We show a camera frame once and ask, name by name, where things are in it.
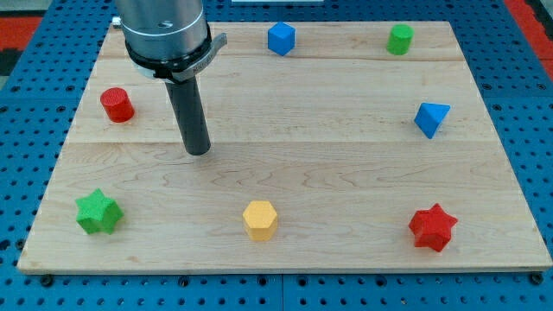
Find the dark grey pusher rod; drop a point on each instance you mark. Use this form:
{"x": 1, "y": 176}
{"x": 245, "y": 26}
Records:
{"x": 186, "y": 102}

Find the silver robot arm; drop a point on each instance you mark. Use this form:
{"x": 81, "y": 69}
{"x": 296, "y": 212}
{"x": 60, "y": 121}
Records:
{"x": 171, "y": 40}

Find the blue cube block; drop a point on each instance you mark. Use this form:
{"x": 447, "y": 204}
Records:
{"x": 281, "y": 38}

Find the blue triangle block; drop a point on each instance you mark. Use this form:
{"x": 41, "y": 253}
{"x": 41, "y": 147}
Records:
{"x": 429, "y": 118}

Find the red cylinder block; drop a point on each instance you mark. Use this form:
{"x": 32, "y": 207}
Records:
{"x": 117, "y": 104}

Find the yellow hexagon block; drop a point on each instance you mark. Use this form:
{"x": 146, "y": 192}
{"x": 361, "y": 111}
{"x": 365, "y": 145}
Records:
{"x": 260, "y": 220}

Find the green star block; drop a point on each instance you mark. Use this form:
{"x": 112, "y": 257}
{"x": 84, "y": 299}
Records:
{"x": 98, "y": 213}

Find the light wooden board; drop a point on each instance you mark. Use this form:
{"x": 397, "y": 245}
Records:
{"x": 326, "y": 134}

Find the green cylinder block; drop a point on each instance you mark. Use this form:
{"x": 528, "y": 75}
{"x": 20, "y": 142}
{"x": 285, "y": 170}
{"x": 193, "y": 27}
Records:
{"x": 400, "y": 39}

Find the red star block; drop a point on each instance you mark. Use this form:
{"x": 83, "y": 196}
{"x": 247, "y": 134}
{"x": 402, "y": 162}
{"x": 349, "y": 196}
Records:
{"x": 432, "y": 228}

